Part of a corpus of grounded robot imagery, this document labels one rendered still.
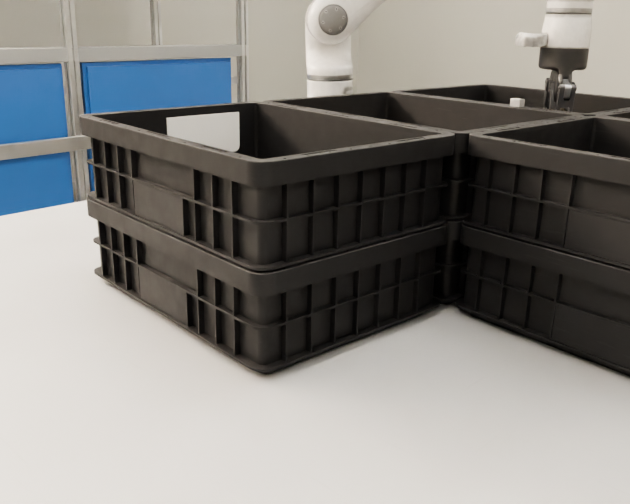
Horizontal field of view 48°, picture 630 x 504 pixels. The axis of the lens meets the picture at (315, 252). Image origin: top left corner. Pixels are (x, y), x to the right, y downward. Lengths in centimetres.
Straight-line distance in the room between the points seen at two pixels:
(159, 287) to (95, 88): 204
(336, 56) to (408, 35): 349
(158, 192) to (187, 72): 229
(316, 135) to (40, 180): 189
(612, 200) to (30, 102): 227
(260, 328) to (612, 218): 37
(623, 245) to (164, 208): 49
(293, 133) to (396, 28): 397
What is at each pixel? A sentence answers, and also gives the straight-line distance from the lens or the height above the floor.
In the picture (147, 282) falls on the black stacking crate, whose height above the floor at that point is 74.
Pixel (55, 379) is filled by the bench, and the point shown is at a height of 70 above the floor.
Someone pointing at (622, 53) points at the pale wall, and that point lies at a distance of 426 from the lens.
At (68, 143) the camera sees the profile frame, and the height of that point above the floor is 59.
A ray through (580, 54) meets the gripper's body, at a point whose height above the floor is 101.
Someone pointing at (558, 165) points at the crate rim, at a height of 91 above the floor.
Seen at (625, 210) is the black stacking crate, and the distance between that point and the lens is 78.
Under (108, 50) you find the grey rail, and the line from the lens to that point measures 289.
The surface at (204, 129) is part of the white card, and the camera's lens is 107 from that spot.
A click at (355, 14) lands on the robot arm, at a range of 140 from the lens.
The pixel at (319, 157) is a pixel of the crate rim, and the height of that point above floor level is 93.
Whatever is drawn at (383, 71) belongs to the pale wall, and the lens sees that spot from 507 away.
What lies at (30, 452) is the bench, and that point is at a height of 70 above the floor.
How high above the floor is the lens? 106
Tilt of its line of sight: 18 degrees down
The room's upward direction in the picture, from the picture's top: 1 degrees clockwise
